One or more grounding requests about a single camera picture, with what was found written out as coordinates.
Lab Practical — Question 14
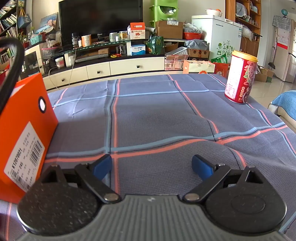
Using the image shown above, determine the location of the red printed can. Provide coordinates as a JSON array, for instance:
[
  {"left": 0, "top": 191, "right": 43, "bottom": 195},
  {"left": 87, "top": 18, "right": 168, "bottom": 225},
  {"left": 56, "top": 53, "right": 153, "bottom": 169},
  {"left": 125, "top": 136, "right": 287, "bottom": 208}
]
[{"left": 224, "top": 50, "right": 259, "bottom": 105}]

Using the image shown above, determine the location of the green plastic shelf unit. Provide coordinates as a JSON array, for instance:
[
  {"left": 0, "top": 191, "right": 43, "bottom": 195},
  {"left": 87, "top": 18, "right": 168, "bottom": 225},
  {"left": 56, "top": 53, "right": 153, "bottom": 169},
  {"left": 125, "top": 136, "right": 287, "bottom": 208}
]
[{"left": 149, "top": 0, "right": 179, "bottom": 28}]

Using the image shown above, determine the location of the teal plastic basket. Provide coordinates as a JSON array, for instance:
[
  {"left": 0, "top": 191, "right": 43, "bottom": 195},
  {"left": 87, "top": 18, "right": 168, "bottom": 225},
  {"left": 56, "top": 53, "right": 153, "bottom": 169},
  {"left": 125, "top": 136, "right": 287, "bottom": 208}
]
[{"left": 30, "top": 35, "right": 46, "bottom": 46}]

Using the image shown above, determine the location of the bookshelf with books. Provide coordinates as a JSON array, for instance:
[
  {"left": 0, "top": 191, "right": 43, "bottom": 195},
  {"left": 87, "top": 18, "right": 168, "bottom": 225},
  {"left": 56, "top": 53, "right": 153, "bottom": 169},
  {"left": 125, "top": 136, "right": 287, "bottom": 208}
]
[{"left": 0, "top": 0, "right": 26, "bottom": 43}]

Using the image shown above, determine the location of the grey plastic bag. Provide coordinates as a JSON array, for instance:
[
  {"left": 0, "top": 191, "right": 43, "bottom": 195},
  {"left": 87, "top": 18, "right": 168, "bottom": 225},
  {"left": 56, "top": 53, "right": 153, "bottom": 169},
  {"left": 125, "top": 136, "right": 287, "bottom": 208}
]
[{"left": 185, "top": 39, "right": 208, "bottom": 50}]

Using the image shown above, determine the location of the white jar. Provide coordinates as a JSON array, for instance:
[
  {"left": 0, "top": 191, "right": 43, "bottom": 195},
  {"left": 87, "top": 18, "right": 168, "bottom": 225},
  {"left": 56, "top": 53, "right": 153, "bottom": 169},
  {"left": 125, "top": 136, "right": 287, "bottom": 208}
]
[{"left": 81, "top": 35, "right": 92, "bottom": 48}]

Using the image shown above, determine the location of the orange and white gift bag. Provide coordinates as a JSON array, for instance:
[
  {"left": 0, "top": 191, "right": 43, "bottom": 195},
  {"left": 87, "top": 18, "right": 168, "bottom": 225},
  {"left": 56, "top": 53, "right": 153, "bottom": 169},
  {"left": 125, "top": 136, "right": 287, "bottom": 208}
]
[{"left": 183, "top": 60, "right": 216, "bottom": 75}]

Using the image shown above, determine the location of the open cardboard box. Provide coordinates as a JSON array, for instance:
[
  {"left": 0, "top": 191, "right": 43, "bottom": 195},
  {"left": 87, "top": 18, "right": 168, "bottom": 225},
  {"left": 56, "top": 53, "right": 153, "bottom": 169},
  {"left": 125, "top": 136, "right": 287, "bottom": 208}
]
[{"left": 254, "top": 66, "right": 275, "bottom": 83}]

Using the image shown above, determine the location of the white plastic tray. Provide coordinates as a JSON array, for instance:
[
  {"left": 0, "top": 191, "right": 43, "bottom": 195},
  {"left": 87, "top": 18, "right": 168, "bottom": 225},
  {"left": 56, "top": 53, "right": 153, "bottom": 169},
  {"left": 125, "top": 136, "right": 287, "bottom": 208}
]
[{"left": 165, "top": 47, "right": 189, "bottom": 56}]

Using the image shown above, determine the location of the wooden shelf unit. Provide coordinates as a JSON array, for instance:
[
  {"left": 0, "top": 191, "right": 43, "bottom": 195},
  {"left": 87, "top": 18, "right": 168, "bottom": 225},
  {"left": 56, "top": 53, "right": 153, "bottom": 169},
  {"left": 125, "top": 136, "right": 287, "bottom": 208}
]
[{"left": 225, "top": 0, "right": 263, "bottom": 57}]

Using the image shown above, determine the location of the white television cabinet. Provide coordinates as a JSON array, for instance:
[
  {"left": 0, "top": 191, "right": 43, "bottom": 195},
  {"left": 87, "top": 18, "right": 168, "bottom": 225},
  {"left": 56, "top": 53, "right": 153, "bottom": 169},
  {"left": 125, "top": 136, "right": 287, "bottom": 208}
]
[{"left": 23, "top": 41, "right": 167, "bottom": 91}]

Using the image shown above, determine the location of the blue and white box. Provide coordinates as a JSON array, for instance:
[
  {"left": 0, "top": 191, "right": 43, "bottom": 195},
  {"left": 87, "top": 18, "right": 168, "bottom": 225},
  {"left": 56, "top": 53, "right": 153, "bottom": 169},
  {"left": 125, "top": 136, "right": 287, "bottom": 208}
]
[{"left": 131, "top": 44, "right": 146, "bottom": 56}]

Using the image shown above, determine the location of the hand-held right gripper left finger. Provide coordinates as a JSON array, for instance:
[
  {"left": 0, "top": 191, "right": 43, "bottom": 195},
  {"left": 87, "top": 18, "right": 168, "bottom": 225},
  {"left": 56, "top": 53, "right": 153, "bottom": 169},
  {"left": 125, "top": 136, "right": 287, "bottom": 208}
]
[{"left": 40, "top": 154, "right": 122, "bottom": 204}]

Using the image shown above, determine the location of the green snack bag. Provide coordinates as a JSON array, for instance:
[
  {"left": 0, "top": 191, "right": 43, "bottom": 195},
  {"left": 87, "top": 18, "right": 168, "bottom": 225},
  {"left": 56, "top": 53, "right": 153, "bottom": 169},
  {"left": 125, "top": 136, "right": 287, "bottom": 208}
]
[{"left": 147, "top": 36, "right": 165, "bottom": 55}]

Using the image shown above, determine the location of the white refrigerator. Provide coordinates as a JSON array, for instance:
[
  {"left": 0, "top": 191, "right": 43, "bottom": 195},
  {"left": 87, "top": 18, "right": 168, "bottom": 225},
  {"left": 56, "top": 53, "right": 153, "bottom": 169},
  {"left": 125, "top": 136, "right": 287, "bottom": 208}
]
[{"left": 281, "top": 53, "right": 296, "bottom": 83}]

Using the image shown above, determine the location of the thin white cable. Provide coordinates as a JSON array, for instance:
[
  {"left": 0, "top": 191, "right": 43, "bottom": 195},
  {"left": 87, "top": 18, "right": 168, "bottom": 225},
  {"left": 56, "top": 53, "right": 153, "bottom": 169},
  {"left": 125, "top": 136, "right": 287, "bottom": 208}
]
[{"left": 48, "top": 48, "right": 77, "bottom": 90}]

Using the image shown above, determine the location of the blue paper bag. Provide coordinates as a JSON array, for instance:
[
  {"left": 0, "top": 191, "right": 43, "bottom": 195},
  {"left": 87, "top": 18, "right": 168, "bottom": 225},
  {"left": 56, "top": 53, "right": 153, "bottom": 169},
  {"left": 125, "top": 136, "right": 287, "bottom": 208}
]
[{"left": 17, "top": 13, "right": 32, "bottom": 29}]

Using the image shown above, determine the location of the brown cardboard box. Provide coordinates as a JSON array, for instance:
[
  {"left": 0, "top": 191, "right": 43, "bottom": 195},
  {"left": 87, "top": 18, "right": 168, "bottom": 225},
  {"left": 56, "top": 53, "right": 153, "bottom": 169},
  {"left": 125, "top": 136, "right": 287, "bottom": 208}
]
[{"left": 155, "top": 20, "right": 185, "bottom": 39}]

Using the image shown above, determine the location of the painted canvas picture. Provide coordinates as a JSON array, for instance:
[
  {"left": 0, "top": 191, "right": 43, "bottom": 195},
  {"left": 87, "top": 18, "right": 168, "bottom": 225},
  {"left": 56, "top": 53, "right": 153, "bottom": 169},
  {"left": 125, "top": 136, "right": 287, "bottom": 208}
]
[{"left": 40, "top": 12, "right": 58, "bottom": 31}]

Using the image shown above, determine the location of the white bowl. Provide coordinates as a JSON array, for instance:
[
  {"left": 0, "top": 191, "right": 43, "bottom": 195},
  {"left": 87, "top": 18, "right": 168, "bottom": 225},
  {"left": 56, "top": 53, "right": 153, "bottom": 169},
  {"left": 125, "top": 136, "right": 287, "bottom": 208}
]
[{"left": 205, "top": 9, "right": 223, "bottom": 17}]

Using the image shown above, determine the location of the orange and white carton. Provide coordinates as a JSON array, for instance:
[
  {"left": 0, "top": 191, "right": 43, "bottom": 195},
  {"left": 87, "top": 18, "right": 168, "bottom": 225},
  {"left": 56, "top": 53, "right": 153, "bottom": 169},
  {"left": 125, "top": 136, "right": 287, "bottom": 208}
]
[{"left": 130, "top": 22, "right": 146, "bottom": 40}]

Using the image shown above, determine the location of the red gift box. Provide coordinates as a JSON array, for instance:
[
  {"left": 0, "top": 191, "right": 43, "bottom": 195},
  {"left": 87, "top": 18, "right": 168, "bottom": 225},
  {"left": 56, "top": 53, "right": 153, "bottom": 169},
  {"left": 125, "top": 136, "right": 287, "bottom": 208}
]
[{"left": 213, "top": 62, "right": 231, "bottom": 78}]

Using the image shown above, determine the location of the wall calendar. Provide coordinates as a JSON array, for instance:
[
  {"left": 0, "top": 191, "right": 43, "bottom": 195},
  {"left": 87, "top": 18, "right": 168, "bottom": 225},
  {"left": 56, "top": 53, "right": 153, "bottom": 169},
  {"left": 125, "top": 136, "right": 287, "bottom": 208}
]
[{"left": 276, "top": 29, "right": 291, "bottom": 50}]

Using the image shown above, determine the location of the blue plaid tablecloth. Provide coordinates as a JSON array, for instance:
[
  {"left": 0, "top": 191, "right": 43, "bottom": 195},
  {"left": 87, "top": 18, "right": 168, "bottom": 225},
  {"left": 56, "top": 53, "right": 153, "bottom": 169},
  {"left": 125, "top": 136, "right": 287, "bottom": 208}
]
[{"left": 0, "top": 74, "right": 296, "bottom": 241}]

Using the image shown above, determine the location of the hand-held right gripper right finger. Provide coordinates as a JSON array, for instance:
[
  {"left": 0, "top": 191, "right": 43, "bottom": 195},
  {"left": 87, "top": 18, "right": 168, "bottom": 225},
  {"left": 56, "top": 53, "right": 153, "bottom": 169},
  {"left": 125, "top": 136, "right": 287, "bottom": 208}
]
[{"left": 182, "top": 154, "right": 266, "bottom": 204}]

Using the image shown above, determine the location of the orange cardboard box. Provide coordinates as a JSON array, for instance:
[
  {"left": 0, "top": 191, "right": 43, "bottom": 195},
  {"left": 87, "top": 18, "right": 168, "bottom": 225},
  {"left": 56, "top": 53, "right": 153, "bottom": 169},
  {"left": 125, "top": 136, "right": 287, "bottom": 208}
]
[{"left": 0, "top": 73, "right": 59, "bottom": 204}]

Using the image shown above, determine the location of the red plastic basin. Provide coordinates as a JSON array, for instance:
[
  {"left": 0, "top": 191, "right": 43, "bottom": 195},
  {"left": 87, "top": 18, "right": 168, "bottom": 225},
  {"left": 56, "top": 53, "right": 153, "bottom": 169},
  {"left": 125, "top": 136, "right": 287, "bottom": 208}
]
[{"left": 183, "top": 32, "right": 203, "bottom": 40}]

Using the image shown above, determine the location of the black flat-screen television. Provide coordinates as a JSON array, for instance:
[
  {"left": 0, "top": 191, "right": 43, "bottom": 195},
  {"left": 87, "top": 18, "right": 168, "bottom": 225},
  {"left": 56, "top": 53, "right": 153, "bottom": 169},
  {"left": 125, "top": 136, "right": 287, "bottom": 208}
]
[{"left": 58, "top": 0, "right": 143, "bottom": 48}]

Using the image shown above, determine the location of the thick black cable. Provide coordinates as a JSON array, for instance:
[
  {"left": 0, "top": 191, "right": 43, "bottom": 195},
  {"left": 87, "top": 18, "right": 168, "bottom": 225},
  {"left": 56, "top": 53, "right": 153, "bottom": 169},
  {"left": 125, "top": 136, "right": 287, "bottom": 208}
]
[{"left": 0, "top": 38, "right": 25, "bottom": 113}]

